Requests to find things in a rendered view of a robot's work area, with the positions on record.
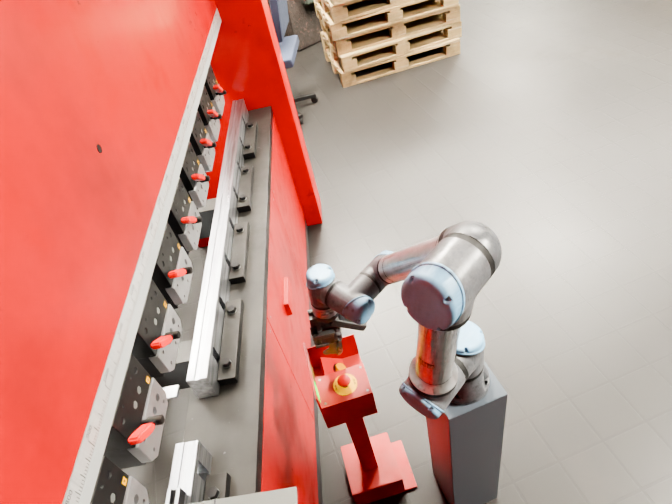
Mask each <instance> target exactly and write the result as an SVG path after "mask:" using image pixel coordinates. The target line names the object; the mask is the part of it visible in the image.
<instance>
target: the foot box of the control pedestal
mask: <svg viewBox="0 0 672 504"><path fill-rule="evenodd" d="M369 438H370V441H371V445H372V448H373V451H374V454H375V458H376V461H377V464H378V468H375V469H372V470H369V471H366V472H364V471H363V469H362V466H361V463H360V460H359V458H358V455H357V452H356V450H355V447H354V444H353V443H351V444H347V445H344V446H341V451H342V455H343V459H344V463H345V467H346V471H347V475H348V480H349V484H350V488H351V492H352V495H353V498H354V500H355V502H356V504H367V503H370V502H373V501H377V500H380V499H383V498H386V497H389V496H392V495H395V494H398V493H401V492H404V491H407V490H410V489H413V488H417V484H416V481H415V479H414V476H413V473H412V470H411V467H410V464H409V461H408V458H407V456H406V453H405V450H404V447H403V444H402V441H401V440H399V441H396V442H393V443H390V440H389V437H388V434H387V433H386V432H385V433H382V434H379V435H376V436H372V437H369Z"/></svg>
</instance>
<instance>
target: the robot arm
mask: <svg viewBox="0 0 672 504"><path fill-rule="evenodd" d="M501 256H502V249H501V244H500V241H499V239H498V237H497V235H496V234H495V232H494V231H493V230H492V229H491V228H489V227H488V226H487V225H485V224H483V223H480V222H477V221H464V222H460V223H457V224H454V225H452V226H449V227H447V228H445V229H444V230H442V232H441V233H440V235H439V236H436V237H434V238H431V239H428V240H426V241H423V242H420V243H417V244H415V245H412V246H409V247H407V248H404V249H401V250H399V251H396V252H392V251H388V250H384V251H382V252H381V253H380V254H378V255H377V256H375V257H374V259H373V260H372V261H371V262H370V263H369V264H368V265H367V266H366V267H365V268H364V269H363V270H362V271H361V272H360V273H359V274H358V275H357V276H356V277H355V278H354V279H353V280H352V281H351V282H350V283H349V284H348V285H347V284H345V283H343V282H342V281H340V280H338V279H336V278H335V274H334V272H333V269H332V268H331V267H330V266H329V265H326V264H316V265H314V266H312V267H310V268H309V269H308V271H307V273H306V282H307V283H306V286H307V288H308V293H309V297H310V302H311V307H312V310H308V311H307V312H308V316H309V321H310V326H311V328H310V330H311V335H312V337H313V341H314V344H315V346H316V349H317V348H321V347H322V348H323V347H327V346H329V348H327V349H326V350H324V351H323V354H324V355H329V354H337V355H341V354H342V352H343V345H342V339H343V338H342V333H341V329H340V327H341V328H347V329H353V330H359V331H364V330H365V329H366V327H367V324H366V322H367V321H368V320H369V319H370V318H371V315H372V314H373V313H374V310H375V302H374V299H375V298H376V297H377V296H378V295H379V294H380V293H381V292H382V291H383V290H384V289H385V288H386V286H388V285H389V284H393V283H397V282H400V281H404V280H405V281H404V282H403V284H402V287H401V299H402V302H403V305H404V307H407V308H408V309H407V312H408V313H409V315H410V316H411V317H412V318H413V319H414V320H415V321H416V322H417V323H418V336H417V351H416V356H415V357H414V358H413V359H412V361H411V363H410V366H409V374H408V377H407V379H406V380H405V381H404V382H402V385H401V386H400V388H399V392H400V395H401V396H402V398H403V399H404V400H405V401H406V402H407V403H408V404H409V405H410V406H411V407H412V408H414V409H415V410H416V411H418V412H419V413H421V414H422V415H424V416H426V417H428V418H430V419H437V418H439V417H440V415H441V414H442V413H444V412H445V411H444V410H445V409H446V408H447V406H448V405H449V404H450V402H452V403H455V404H459V405H469V404H473V403H476V402H478V401H480V400H481V399H482V398H483V397H484V396H485V395H486V394H487V392H488V390H489V385H490V376H489V372H488V370H487V368H486V366H485V364H484V348H485V340H484V334H483V332H482V330H481V329H480V328H479V327H478V326H477V325H476V324H474V323H473V322H471V321H469V319H470V317H471V314H472V310H473V305H474V301H475V298H476V296H477V295H478V293H479V292H480V290H481V289H482V288H483V287H484V285H485V284H486V283H487V282H488V281H489V279H490V278H491V277H492V276H493V274H494V273H495V272H496V270H497V268H498V267H499V264H500V261H501Z"/></svg>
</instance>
